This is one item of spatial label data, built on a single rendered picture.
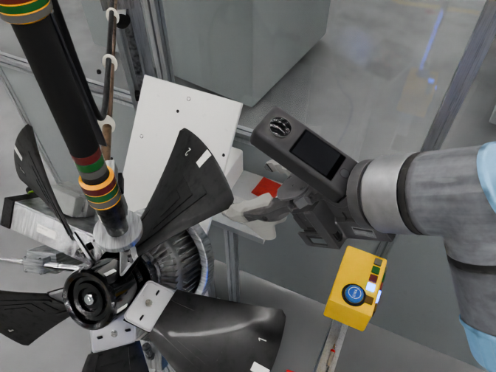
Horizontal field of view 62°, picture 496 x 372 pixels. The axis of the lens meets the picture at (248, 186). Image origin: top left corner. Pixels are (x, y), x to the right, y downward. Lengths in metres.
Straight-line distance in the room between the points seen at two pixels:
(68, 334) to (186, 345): 1.47
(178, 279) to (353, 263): 0.41
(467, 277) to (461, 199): 0.07
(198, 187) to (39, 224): 0.52
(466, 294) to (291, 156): 0.20
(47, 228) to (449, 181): 0.94
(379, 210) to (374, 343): 1.79
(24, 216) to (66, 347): 1.17
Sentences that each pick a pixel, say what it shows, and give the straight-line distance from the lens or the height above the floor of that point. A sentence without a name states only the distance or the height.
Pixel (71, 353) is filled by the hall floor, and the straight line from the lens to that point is 2.21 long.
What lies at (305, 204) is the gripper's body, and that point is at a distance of 0.45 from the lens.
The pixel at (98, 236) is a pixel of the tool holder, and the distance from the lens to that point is 0.64.
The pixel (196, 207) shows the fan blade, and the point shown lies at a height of 1.39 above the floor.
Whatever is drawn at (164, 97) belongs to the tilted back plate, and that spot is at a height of 1.33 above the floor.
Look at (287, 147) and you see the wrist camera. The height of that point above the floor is 1.66.
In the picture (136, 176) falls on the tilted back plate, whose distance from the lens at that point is 1.08.
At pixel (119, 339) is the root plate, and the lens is 0.95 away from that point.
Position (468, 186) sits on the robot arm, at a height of 1.72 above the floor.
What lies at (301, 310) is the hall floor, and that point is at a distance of 2.15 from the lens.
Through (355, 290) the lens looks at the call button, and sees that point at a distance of 1.00.
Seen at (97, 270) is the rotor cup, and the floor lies 1.26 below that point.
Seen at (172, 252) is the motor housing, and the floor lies 1.17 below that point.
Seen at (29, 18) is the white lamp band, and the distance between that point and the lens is 0.41.
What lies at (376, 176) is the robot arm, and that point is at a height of 1.67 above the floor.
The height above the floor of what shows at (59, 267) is 1.10.
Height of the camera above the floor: 1.95
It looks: 50 degrees down
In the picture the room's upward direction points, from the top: straight up
